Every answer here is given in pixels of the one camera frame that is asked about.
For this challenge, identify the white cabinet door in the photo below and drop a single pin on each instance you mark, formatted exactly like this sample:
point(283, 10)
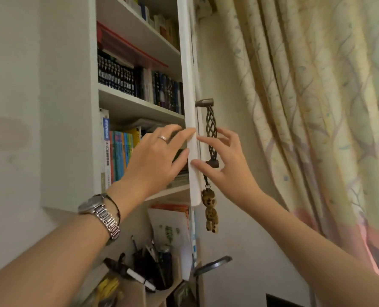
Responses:
point(189, 76)

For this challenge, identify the person's right forearm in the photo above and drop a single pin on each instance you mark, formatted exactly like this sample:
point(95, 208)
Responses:
point(304, 252)

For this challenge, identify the round black desk lamp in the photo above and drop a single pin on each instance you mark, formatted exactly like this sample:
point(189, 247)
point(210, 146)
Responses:
point(213, 264)

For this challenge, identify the spotted brown bear charm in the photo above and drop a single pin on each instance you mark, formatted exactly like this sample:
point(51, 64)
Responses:
point(210, 207)

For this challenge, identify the person's left thumb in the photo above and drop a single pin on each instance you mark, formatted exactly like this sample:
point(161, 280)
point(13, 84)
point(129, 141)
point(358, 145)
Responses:
point(180, 161)

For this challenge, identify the person's right thumb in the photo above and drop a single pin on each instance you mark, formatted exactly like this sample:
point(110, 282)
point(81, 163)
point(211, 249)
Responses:
point(205, 169)

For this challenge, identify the row of pale books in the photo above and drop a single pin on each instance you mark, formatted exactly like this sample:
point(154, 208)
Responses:
point(157, 22)

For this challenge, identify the yellow stationery item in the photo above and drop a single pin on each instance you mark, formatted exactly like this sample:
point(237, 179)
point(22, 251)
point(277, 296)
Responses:
point(108, 287)

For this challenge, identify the cream branch print curtain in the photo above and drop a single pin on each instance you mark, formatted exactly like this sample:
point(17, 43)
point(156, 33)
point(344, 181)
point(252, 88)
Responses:
point(311, 108)

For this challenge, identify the small dark picture frame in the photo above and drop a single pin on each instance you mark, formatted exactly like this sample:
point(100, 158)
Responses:
point(181, 295)

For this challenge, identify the silver metal wristwatch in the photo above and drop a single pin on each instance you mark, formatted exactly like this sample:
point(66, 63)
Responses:
point(105, 217)

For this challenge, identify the white wall bookshelf cabinet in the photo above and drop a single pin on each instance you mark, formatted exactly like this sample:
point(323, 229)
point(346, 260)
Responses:
point(68, 108)

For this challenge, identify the black pen holder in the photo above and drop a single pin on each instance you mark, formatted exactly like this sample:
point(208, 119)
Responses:
point(159, 268)

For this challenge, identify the person's left hand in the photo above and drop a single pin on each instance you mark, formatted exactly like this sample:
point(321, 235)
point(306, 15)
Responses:
point(148, 163)

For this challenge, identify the person's right hand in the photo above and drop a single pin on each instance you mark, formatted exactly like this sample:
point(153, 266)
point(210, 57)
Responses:
point(235, 175)

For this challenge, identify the row of colourful books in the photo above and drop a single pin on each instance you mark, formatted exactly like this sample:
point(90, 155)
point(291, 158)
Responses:
point(117, 156)

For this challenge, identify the orange book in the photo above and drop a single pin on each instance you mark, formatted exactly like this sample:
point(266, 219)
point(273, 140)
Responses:
point(172, 207)

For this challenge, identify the black screen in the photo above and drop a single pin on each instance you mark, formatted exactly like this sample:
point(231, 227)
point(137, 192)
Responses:
point(283, 301)

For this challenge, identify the person's left forearm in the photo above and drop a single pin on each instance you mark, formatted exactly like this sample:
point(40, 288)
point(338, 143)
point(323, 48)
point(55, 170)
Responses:
point(49, 258)

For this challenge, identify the row of dark blue books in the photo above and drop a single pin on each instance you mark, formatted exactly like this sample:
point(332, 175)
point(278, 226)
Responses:
point(165, 91)

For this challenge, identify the black and white marker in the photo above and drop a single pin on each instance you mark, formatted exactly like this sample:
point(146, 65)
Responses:
point(132, 273)

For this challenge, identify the white paper with plant print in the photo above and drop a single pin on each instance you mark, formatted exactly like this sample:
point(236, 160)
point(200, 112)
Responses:
point(173, 239)

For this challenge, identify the row of black books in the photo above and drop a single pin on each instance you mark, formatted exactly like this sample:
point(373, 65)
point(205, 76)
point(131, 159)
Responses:
point(116, 75)

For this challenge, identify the person's right middle finger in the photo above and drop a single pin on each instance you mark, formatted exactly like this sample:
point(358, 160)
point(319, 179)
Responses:
point(227, 134)

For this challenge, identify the red flat folder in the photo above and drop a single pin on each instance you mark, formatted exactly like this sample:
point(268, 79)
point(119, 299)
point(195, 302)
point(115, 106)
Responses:
point(125, 49)

